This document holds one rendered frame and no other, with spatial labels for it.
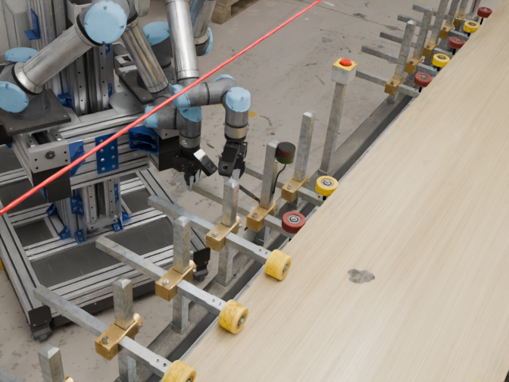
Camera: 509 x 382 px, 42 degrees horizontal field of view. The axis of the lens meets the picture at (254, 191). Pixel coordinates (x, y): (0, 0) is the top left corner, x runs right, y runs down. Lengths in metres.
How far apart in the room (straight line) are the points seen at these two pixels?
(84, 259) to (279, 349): 1.42
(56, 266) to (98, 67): 0.95
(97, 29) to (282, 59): 3.17
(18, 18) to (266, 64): 2.61
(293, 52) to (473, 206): 3.01
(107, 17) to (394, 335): 1.25
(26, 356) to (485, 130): 2.16
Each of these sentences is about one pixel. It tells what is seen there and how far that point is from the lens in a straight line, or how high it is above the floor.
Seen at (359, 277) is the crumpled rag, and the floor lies 0.91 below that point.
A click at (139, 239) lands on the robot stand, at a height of 0.21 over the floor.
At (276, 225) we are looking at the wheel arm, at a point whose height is 0.86.
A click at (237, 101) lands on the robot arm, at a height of 1.31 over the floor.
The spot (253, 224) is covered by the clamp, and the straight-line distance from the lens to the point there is 2.29.
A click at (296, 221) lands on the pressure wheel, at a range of 2.24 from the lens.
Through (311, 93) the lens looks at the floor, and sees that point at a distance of 4.74.
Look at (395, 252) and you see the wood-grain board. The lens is 2.22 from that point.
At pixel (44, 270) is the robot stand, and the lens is 3.06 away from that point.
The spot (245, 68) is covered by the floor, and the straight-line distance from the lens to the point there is 4.95.
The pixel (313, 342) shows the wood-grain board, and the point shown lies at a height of 0.90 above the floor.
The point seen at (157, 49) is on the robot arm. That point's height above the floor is 1.21.
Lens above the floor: 2.38
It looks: 39 degrees down
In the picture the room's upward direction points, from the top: 6 degrees clockwise
